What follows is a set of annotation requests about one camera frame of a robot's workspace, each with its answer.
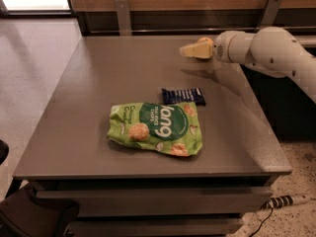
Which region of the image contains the metal bracket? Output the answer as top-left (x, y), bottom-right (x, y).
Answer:
top-left (258, 0), bottom-right (282, 29)
top-left (115, 0), bottom-right (132, 36)

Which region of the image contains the black cable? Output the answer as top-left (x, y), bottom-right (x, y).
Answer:
top-left (248, 200), bottom-right (276, 237)

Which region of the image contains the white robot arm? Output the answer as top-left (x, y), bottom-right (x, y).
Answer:
top-left (180, 27), bottom-right (316, 103)

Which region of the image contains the metal rail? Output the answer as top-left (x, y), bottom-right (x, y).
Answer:
top-left (89, 26), bottom-right (316, 36)

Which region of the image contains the upper grey drawer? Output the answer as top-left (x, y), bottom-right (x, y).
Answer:
top-left (37, 187), bottom-right (272, 217)

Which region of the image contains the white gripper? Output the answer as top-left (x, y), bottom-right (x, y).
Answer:
top-left (180, 31), bottom-right (254, 63)

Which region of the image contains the grey drawer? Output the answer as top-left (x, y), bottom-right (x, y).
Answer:
top-left (68, 218), bottom-right (243, 237)
top-left (37, 187), bottom-right (272, 217)

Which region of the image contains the lower grey drawer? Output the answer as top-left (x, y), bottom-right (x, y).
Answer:
top-left (68, 218), bottom-right (243, 237)

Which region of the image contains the green rice chip bag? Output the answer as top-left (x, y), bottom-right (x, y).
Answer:
top-left (107, 102), bottom-right (202, 157)

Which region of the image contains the dark chair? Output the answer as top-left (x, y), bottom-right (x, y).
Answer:
top-left (0, 139), bottom-right (80, 237)

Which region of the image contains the right metal bracket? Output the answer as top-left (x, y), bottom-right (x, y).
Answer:
top-left (258, 0), bottom-right (282, 29)

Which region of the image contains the dark blue snack wrapper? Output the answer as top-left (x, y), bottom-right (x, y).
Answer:
top-left (161, 88), bottom-right (206, 106)

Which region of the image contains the left metal bracket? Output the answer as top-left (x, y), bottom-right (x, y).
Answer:
top-left (115, 0), bottom-right (132, 36)

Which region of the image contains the white power strip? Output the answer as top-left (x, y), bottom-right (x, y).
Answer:
top-left (262, 195), bottom-right (311, 209)

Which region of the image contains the orange fruit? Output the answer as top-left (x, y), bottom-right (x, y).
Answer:
top-left (197, 38), bottom-right (213, 45)

